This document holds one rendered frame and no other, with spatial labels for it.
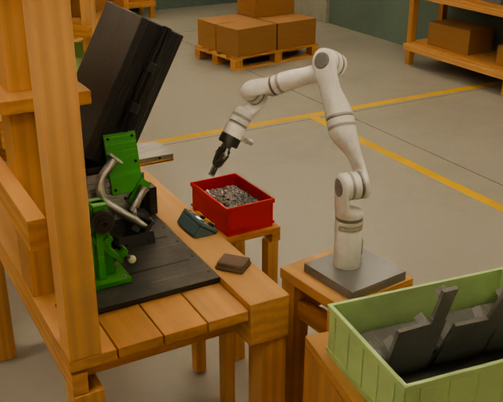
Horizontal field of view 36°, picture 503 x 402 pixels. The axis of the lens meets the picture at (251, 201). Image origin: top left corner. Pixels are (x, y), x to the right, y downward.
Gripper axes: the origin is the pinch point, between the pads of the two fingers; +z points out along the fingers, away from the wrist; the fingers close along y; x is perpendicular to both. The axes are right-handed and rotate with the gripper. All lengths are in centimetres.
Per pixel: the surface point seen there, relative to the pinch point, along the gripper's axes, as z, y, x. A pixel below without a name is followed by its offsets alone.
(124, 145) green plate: 6.4, 1.2, -32.1
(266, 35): -152, -582, 109
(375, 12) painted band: -268, -693, 244
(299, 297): 24, 23, 43
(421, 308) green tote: 7, 60, 64
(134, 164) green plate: 10.7, 0.5, -25.8
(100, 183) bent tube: 21.1, 7.4, -34.0
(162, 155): 3.9, -14.9, -16.3
